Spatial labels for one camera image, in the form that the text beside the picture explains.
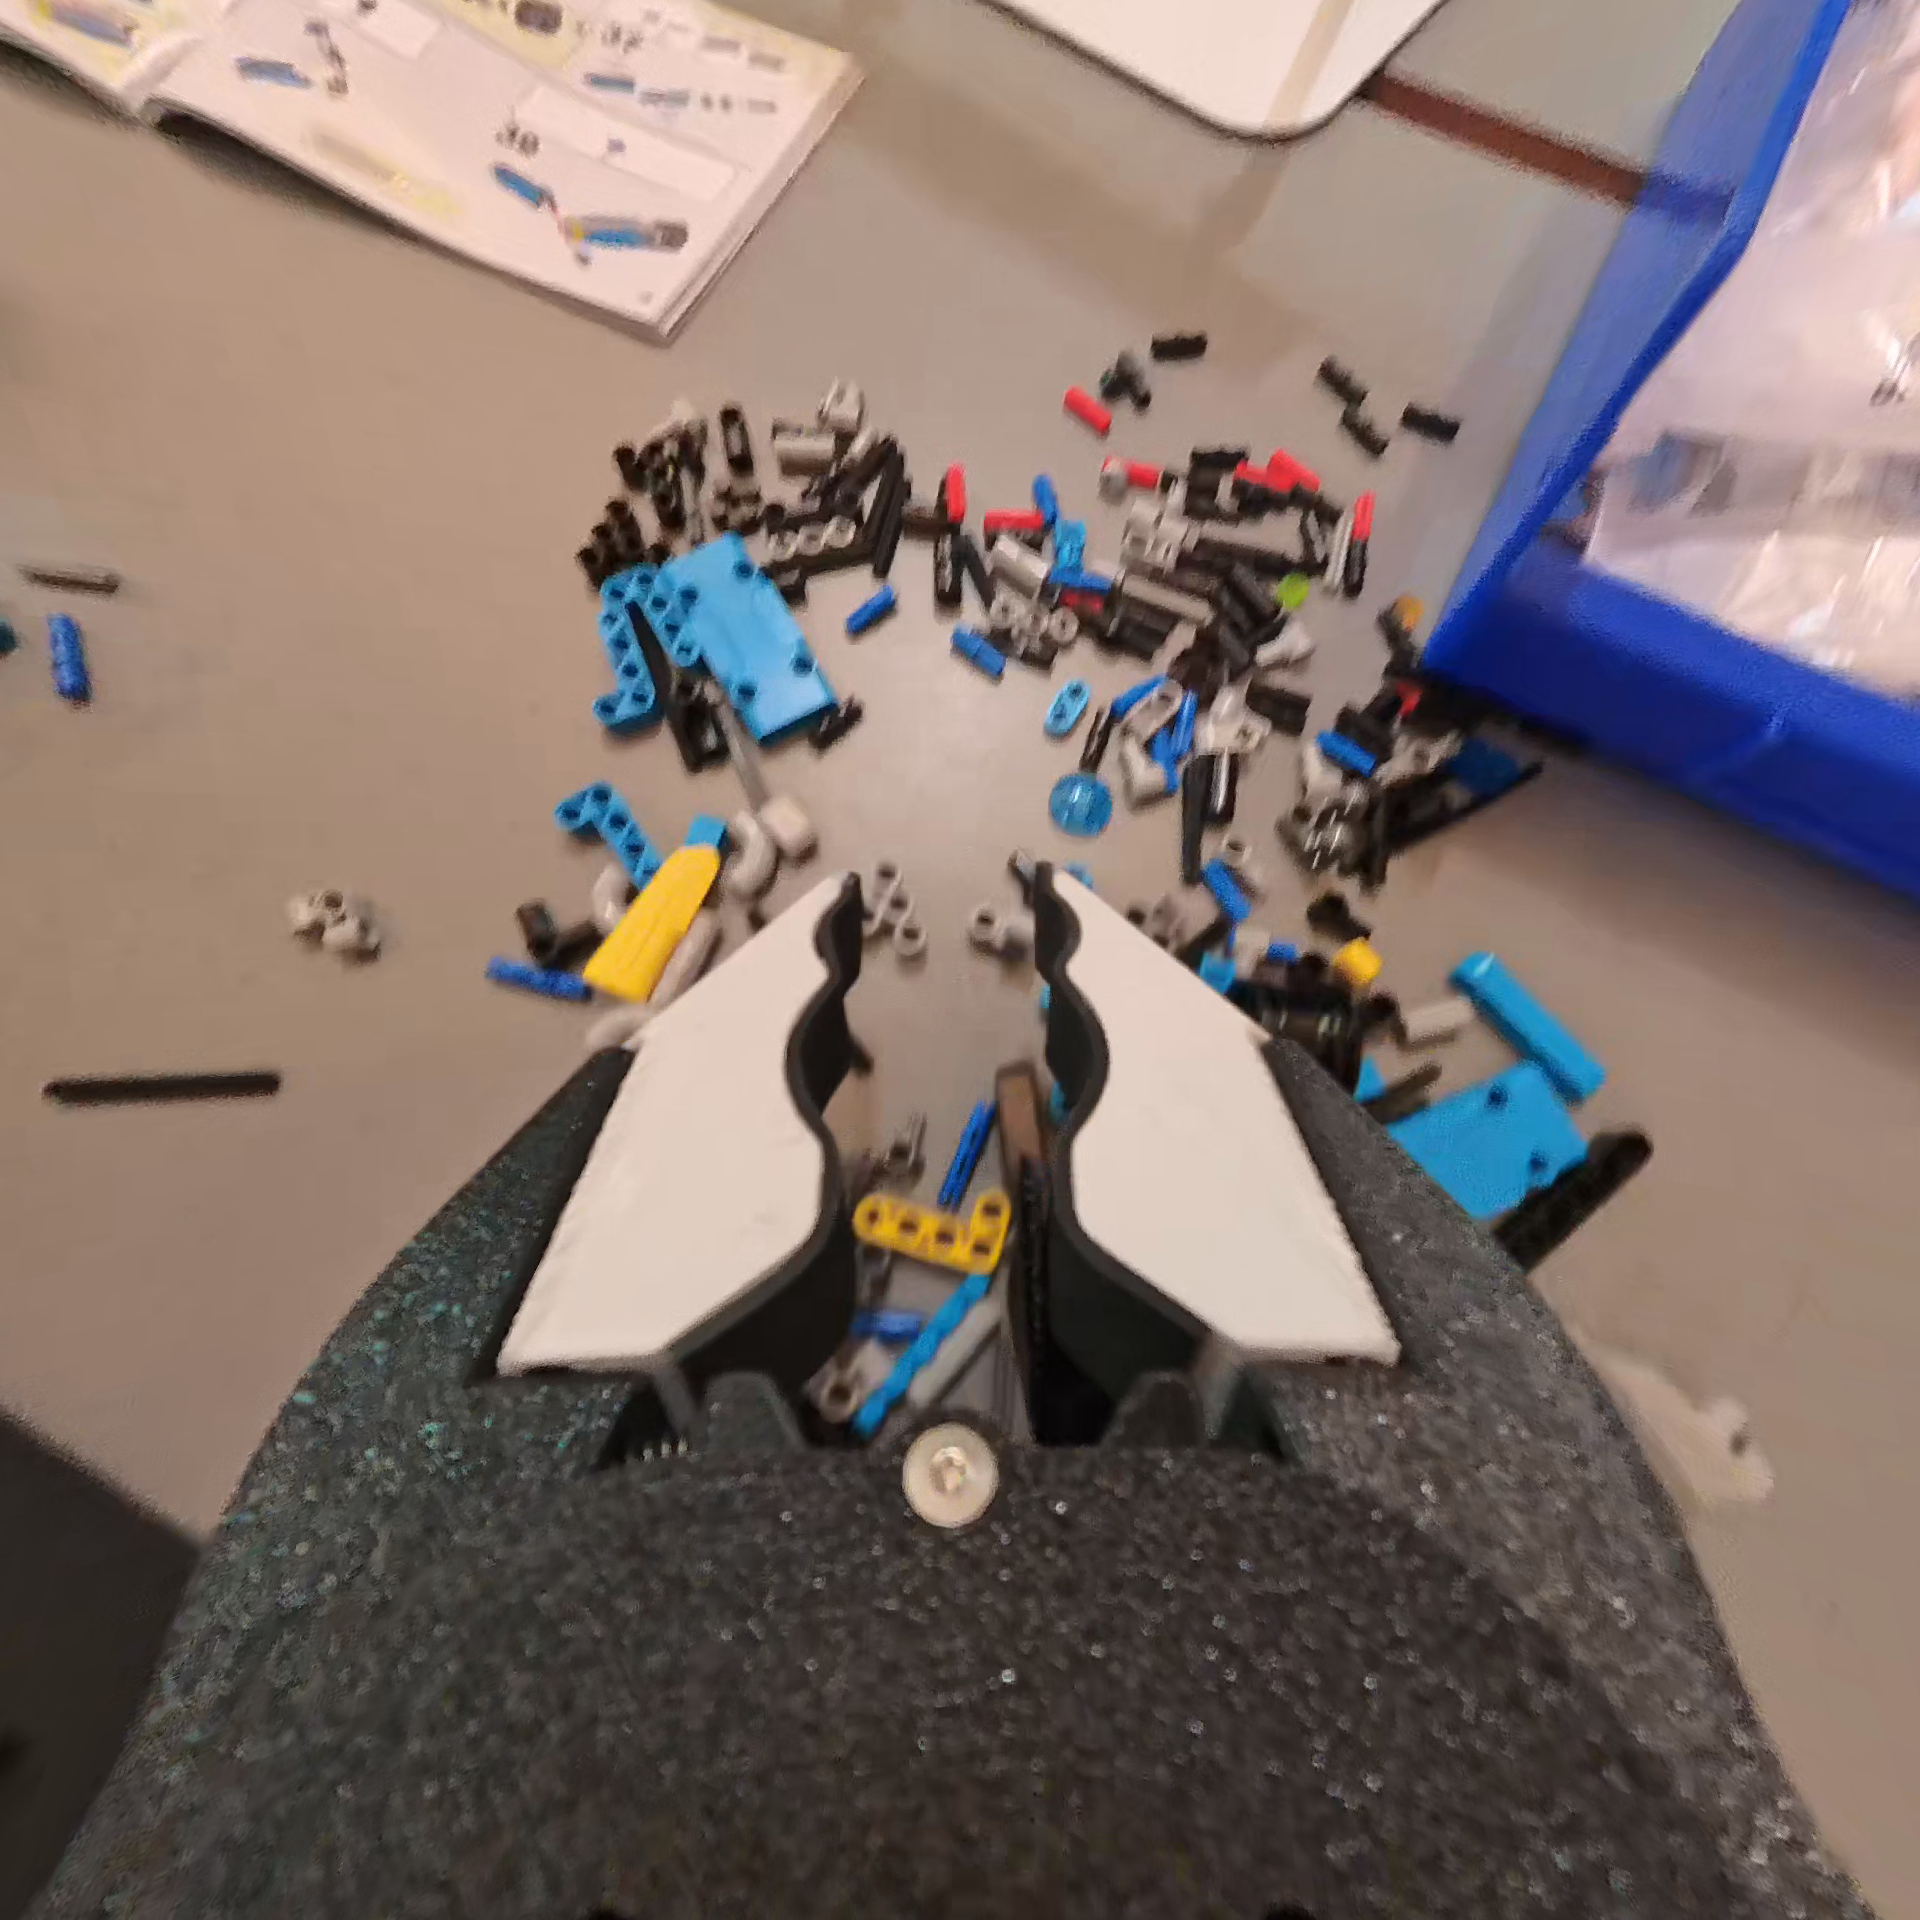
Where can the blue bin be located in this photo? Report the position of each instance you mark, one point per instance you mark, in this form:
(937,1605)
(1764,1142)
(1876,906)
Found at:
(1574,630)

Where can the instruction manual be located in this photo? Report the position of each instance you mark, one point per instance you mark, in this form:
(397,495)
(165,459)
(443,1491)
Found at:
(450,120)

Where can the grey desk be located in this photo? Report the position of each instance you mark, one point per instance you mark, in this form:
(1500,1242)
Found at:
(376,675)

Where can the small grey connector brick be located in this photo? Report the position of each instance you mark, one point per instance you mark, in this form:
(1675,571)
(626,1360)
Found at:
(332,919)

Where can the pile of toy bricks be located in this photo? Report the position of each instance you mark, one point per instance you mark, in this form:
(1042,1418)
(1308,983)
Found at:
(733,630)

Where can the white stand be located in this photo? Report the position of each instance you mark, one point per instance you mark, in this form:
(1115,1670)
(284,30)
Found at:
(1230,59)

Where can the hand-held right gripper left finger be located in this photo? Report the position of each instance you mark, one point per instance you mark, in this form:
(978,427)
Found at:
(691,1170)

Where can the clear plastic parts bags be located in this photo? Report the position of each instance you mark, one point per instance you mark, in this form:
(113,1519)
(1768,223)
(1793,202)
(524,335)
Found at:
(1770,375)

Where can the black axle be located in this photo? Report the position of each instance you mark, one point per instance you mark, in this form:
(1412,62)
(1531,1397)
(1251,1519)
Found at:
(157,1087)

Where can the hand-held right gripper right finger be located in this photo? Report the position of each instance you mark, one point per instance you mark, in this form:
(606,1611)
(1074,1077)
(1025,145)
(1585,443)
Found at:
(1213,1184)

